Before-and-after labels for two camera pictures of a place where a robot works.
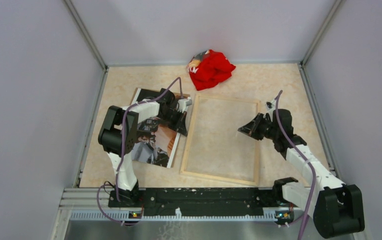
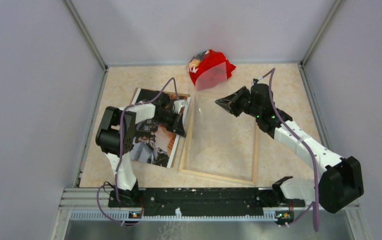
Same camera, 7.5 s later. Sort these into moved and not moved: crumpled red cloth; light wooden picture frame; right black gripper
Moved: right black gripper
Not moved: crumpled red cloth; light wooden picture frame
